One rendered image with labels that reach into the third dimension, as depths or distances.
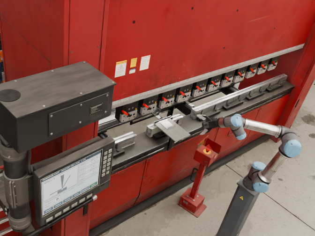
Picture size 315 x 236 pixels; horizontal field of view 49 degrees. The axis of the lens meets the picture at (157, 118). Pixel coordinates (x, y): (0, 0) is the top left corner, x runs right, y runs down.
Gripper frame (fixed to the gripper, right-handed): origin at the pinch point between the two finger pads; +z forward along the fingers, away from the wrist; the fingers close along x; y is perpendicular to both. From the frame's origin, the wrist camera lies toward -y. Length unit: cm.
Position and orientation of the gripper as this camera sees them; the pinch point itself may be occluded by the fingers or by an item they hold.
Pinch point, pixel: (197, 125)
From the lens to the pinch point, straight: 265.0
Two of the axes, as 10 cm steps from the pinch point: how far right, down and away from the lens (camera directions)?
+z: -7.0, 0.8, 7.1
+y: 6.9, -1.7, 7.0
